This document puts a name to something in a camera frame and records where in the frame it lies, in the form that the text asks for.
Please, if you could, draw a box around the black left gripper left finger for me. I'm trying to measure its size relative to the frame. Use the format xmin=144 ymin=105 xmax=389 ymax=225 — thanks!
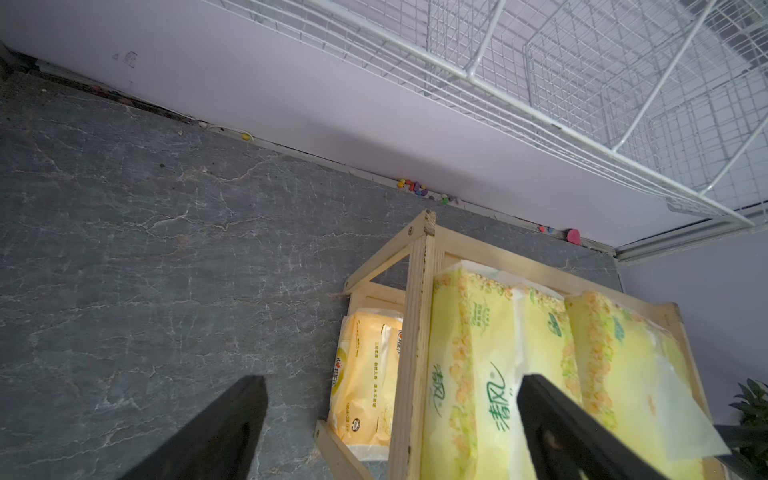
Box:
xmin=122 ymin=375 xmax=269 ymax=479

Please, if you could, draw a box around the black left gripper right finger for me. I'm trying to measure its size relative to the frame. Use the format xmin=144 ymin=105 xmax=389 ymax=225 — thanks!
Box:
xmin=517 ymin=374 xmax=663 ymax=479

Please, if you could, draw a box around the green tissue pack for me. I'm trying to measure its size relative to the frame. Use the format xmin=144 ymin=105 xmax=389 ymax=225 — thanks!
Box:
xmin=565 ymin=291 xmax=726 ymax=479
xmin=420 ymin=260 xmax=581 ymax=479

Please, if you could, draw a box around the orange tissue pack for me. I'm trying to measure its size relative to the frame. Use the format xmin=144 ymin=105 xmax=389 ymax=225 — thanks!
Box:
xmin=327 ymin=308 xmax=403 ymax=461

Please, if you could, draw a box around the light wooden two-tier shelf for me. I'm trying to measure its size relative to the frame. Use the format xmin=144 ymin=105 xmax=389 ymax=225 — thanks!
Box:
xmin=314 ymin=209 xmax=728 ymax=480

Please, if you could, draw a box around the large potted green plant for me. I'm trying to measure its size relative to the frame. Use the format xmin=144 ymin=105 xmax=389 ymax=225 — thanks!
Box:
xmin=715 ymin=379 xmax=767 ymax=480

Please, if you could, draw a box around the pink small object at wall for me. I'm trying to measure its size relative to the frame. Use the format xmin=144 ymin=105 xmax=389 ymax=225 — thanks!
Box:
xmin=566 ymin=229 xmax=582 ymax=246

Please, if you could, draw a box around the aluminium frame corner post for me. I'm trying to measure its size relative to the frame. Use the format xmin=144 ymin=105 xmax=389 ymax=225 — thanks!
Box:
xmin=615 ymin=202 xmax=767 ymax=265

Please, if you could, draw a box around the white wire wall rack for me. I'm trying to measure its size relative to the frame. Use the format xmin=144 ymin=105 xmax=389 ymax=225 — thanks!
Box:
xmin=222 ymin=0 xmax=767 ymax=227

